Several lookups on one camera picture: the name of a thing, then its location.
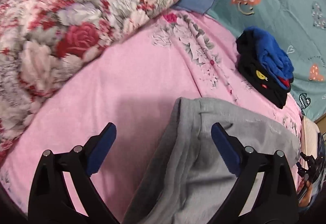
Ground grey sweatpants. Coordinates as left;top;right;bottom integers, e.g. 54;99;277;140
123;98;300;223

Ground cream quilted cushion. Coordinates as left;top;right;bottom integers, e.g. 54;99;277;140
301;116;320;159

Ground folded black and blue clothes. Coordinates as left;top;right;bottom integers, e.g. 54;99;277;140
236;26;294;109

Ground pink floral blanket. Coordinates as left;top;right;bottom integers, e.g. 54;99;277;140
1;11;302;220

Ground teal heart-print bedsheet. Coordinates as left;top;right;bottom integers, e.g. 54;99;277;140
208;0;325;120

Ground red rose floral quilt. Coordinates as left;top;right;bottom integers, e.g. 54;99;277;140
1;0;178;158

